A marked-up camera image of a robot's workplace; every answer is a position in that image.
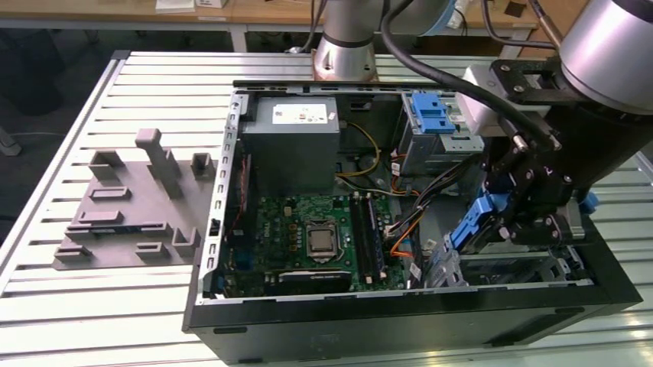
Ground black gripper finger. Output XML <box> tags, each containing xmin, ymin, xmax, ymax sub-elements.
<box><xmin>511</xmin><ymin>167</ymin><xmax>588</xmax><ymax>246</ymax></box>
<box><xmin>480</xmin><ymin>133</ymin><xmax>551</xmax><ymax>241</ymax></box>

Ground hard disk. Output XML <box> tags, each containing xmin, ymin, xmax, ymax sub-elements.
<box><xmin>447</xmin><ymin>190</ymin><xmax>599</xmax><ymax>255</ymax></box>

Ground silver disk bay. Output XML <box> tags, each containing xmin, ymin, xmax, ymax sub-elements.
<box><xmin>422</xmin><ymin>236</ymin><xmax>582</xmax><ymax>287</ymax></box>

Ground silver drive cage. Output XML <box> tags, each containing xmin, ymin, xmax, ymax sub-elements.
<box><xmin>396</xmin><ymin>91</ymin><xmax>486</xmax><ymax>180</ymax></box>

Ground blue plastic drive latch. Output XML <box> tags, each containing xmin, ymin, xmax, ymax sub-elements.
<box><xmin>411</xmin><ymin>93</ymin><xmax>458</xmax><ymax>135</ymax></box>

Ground RAM stick in motherboard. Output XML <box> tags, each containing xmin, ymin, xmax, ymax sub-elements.
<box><xmin>364</xmin><ymin>193</ymin><xmax>388</xmax><ymax>278</ymax></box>

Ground black open PC case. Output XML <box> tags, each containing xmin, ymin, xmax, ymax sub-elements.
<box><xmin>181</xmin><ymin>79</ymin><xmax>643</xmax><ymax>364</ymax></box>

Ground CPU socket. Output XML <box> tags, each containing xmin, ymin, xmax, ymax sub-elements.
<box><xmin>303</xmin><ymin>219</ymin><xmax>343</xmax><ymax>265</ymax></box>

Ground silver CPU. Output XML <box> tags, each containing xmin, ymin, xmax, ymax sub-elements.
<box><xmin>307</xmin><ymin>229</ymin><xmax>337</xmax><ymax>252</ymax></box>

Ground grey power supply unit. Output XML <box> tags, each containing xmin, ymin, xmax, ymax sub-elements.
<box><xmin>239</xmin><ymin>96</ymin><xmax>341</xmax><ymax>196</ymax></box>

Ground green motherboard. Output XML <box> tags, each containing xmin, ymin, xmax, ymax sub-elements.
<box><xmin>223</xmin><ymin>193</ymin><xmax>408</xmax><ymax>295</ymax></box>

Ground black graphics card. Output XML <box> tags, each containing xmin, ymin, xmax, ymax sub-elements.
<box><xmin>219</xmin><ymin>267</ymin><xmax>352</xmax><ymax>297</ymax></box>

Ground grey parts rack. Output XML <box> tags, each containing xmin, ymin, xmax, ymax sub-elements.
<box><xmin>52</xmin><ymin>128</ymin><xmax>220</xmax><ymax>271</ymax></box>

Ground white paper sheet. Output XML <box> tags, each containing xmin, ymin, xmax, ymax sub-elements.
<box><xmin>154</xmin><ymin>0</ymin><xmax>196</xmax><ymax>13</ymax></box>

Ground wooden desk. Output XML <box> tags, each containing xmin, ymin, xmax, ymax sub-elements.
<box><xmin>0</xmin><ymin>0</ymin><xmax>542</xmax><ymax>53</ymax></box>

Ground grey stand foot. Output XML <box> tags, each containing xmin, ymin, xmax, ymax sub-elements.
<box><xmin>0</xmin><ymin>125</ymin><xmax>22</xmax><ymax>157</ymax></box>

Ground black wire bundle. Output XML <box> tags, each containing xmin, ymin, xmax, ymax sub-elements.
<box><xmin>389</xmin><ymin>156</ymin><xmax>486</xmax><ymax>245</ymax></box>

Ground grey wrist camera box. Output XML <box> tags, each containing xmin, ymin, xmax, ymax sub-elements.
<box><xmin>455</xmin><ymin>63</ymin><xmax>551</xmax><ymax>138</ymax></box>

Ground yellow wires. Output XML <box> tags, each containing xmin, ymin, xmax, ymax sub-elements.
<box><xmin>335</xmin><ymin>121</ymin><xmax>383</xmax><ymax>179</ymax></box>

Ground orange wires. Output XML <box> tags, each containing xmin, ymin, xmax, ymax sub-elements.
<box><xmin>389</xmin><ymin>229</ymin><xmax>424</xmax><ymax>261</ymax></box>

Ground thick black camera cable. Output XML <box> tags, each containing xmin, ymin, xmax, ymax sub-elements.
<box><xmin>379</xmin><ymin>0</ymin><xmax>564</xmax><ymax>152</ymax></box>

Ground thin red wire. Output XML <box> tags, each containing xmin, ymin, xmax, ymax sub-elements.
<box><xmin>227</xmin><ymin>152</ymin><xmax>255</xmax><ymax>235</ymax></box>

